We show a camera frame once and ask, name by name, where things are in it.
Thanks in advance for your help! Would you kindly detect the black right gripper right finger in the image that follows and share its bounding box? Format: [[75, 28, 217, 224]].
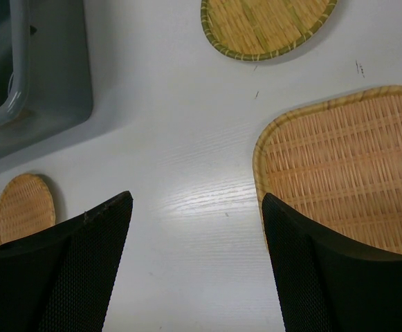
[[262, 194, 402, 331]]

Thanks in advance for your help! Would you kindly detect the round orange woven tray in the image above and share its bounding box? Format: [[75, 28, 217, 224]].
[[0, 174, 56, 245]]

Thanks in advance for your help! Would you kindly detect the round yellow-green woven tray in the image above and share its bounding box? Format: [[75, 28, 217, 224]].
[[201, 0, 338, 62]]

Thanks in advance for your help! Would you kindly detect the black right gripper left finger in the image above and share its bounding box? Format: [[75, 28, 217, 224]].
[[0, 191, 133, 331]]

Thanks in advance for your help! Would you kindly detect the rounded tan woven tray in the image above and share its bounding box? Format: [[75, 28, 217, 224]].
[[253, 85, 402, 255]]

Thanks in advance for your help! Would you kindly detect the grey plastic bin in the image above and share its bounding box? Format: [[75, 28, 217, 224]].
[[0, 1, 93, 158]]

